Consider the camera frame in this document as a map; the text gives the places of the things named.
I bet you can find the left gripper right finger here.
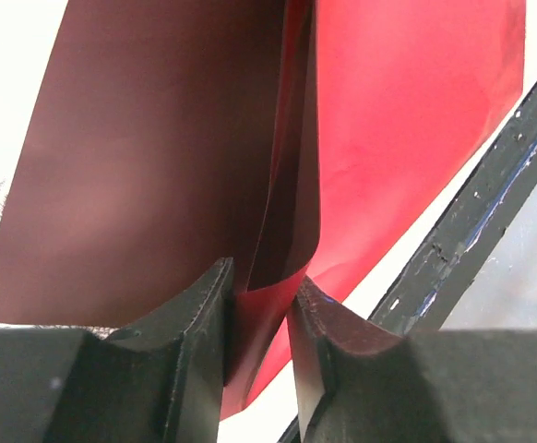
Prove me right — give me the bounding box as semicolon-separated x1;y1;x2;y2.
288;280;537;442

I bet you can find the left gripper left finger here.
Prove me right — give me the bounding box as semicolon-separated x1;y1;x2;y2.
0;259;233;442

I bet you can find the red wrapping paper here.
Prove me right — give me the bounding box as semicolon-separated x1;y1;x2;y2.
0;1;526;418

